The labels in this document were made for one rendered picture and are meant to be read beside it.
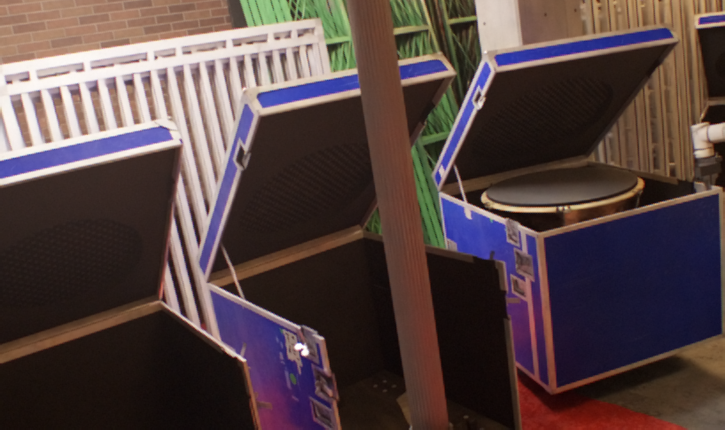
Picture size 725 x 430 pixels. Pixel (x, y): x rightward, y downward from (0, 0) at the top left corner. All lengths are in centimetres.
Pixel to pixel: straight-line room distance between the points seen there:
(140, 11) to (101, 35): 33
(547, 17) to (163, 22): 267
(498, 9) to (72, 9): 280
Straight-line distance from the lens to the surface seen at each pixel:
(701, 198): 370
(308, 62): 458
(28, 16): 509
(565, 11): 489
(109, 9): 524
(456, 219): 405
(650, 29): 381
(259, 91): 241
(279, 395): 291
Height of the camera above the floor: 189
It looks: 14 degrees down
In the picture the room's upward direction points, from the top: 9 degrees counter-clockwise
